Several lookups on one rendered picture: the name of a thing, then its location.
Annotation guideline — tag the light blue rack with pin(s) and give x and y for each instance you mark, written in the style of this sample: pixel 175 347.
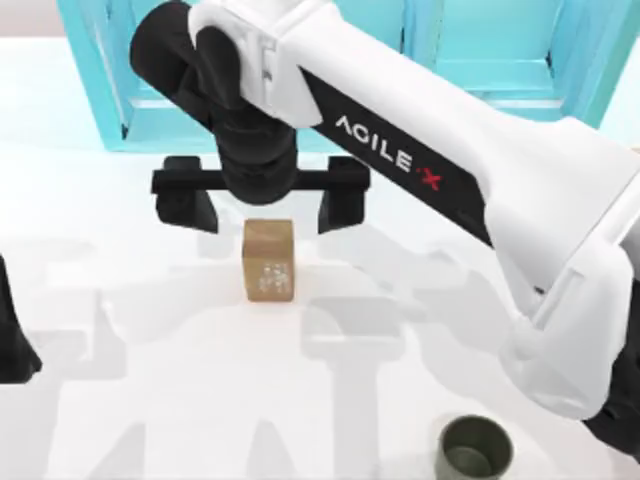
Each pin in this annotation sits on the light blue rack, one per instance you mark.
pixel 112 90

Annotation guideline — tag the dark green cup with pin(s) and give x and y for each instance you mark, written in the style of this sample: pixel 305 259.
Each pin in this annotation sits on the dark green cup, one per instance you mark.
pixel 475 450

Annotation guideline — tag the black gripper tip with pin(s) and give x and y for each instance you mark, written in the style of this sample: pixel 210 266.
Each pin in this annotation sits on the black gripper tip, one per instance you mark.
pixel 12 330

